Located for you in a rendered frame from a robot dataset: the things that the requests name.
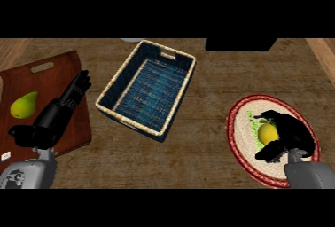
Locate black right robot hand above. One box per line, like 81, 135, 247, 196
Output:
252, 109, 315, 163

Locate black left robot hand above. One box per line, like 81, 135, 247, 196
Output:
7, 69, 92, 151

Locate yellow lemon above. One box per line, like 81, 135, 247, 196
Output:
258, 122, 280, 146

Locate round red-rimmed woven placemat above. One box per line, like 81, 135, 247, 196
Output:
224, 94, 323, 190

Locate blue basket with wicker rim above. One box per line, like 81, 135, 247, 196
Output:
94, 39, 197, 144

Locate green pear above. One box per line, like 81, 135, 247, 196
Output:
8, 90, 39, 120

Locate brown wooden cutting board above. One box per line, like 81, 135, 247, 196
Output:
0, 50, 92, 173

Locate black appliance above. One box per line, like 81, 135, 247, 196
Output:
203, 37, 278, 52

